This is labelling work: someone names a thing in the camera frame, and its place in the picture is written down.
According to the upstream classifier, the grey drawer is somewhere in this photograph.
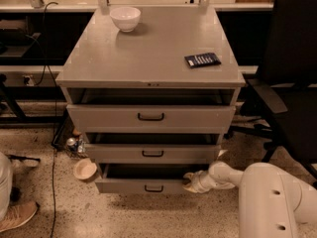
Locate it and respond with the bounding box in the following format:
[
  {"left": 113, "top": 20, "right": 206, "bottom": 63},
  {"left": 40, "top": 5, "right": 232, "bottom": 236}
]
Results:
[
  {"left": 95, "top": 164, "right": 209, "bottom": 194},
  {"left": 67, "top": 104, "right": 235, "bottom": 134},
  {"left": 85, "top": 144, "right": 221, "bottom": 164}
]

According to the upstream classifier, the grey drawer cabinet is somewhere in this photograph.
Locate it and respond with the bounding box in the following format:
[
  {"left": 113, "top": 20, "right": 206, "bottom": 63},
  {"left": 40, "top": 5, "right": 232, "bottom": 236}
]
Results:
[{"left": 54, "top": 5, "right": 247, "bottom": 171}]

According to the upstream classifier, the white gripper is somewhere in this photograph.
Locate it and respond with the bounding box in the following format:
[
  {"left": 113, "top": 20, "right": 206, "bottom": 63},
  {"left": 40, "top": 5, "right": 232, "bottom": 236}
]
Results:
[{"left": 183, "top": 171, "right": 236, "bottom": 193}]

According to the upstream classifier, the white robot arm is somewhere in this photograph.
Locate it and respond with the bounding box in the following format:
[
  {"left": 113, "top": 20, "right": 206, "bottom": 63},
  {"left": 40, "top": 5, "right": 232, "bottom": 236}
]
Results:
[{"left": 184, "top": 162, "right": 317, "bottom": 238}]

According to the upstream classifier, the soda can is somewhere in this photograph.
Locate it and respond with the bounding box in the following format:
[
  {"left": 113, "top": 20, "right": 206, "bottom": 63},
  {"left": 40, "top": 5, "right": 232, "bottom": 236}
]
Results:
[{"left": 66, "top": 138, "right": 77, "bottom": 151}]

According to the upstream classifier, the black tool on floor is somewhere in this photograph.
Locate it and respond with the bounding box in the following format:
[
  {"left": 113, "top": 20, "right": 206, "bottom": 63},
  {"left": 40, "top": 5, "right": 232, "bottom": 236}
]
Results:
[{"left": 8, "top": 155, "right": 41, "bottom": 168}]

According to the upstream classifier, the grey top drawer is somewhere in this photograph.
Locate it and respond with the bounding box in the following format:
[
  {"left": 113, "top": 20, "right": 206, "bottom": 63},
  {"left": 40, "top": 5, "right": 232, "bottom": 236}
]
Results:
[{"left": 67, "top": 104, "right": 235, "bottom": 134}]

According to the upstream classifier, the tan sneaker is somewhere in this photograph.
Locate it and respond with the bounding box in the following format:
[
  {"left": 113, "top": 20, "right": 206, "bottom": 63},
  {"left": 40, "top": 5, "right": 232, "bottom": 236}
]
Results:
[{"left": 0, "top": 201, "right": 38, "bottom": 232}]

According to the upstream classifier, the black power cable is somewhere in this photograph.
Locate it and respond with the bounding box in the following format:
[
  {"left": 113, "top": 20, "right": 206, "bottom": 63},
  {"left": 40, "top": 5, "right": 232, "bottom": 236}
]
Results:
[{"left": 26, "top": 1, "right": 60, "bottom": 238}]

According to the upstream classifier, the grey middle drawer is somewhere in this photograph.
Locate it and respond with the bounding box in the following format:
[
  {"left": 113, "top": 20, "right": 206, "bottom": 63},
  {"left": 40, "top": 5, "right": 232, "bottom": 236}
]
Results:
[{"left": 85, "top": 144, "right": 221, "bottom": 164}]

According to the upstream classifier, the plastic water bottle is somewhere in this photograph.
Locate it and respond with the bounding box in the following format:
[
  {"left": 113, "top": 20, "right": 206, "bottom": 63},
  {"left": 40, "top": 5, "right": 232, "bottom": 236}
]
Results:
[{"left": 77, "top": 136, "right": 85, "bottom": 154}]

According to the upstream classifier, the beige bowl on floor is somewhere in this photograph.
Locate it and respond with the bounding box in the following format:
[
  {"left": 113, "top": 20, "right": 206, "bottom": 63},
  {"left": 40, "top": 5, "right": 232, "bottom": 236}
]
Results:
[{"left": 73, "top": 158, "right": 97, "bottom": 180}]

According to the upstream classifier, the white bowl on cabinet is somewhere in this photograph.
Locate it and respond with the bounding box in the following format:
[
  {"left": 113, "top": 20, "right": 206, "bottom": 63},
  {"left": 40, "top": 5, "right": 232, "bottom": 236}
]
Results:
[{"left": 110, "top": 7, "right": 141, "bottom": 32}]

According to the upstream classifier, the wall power outlet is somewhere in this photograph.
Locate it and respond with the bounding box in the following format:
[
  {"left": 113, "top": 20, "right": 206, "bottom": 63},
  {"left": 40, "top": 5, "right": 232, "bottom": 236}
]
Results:
[{"left": 23, "top": 75, "right": 35, "bottom": 86}]

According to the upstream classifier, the black office chair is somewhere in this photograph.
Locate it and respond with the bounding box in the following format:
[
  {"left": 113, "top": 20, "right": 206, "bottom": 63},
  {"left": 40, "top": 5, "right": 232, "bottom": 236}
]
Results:
[{"left": 230, "top": 0, "right": 317, "bottom": 179}]

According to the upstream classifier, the white trouser leg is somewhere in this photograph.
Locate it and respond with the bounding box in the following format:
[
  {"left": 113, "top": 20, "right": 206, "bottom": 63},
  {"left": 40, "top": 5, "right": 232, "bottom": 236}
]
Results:
[{"left": 0, "top": 153, "right": 13, "bottom": 221}]

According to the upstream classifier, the grey bottom drawer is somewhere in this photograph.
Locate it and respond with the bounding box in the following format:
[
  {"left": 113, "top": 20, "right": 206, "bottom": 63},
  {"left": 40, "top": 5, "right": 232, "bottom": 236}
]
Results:
[{"left": 95, "top": 164, "right": 209, "bottom": 194}]

